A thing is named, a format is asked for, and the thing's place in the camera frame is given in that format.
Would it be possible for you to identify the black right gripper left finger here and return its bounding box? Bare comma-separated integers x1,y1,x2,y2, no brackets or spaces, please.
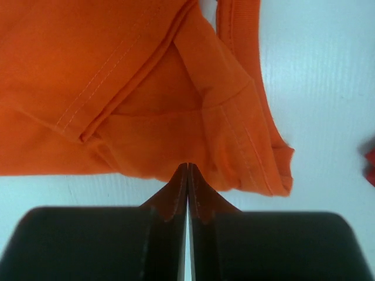
1,164,188,280

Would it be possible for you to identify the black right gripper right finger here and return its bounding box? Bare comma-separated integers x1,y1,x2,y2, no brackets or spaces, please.
187,165,374,280

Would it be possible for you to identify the red t shirt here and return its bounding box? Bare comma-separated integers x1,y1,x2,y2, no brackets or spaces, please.
359,143,375,187

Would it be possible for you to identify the orange t shirt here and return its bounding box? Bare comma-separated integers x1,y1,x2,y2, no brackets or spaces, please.
1,1,293,196

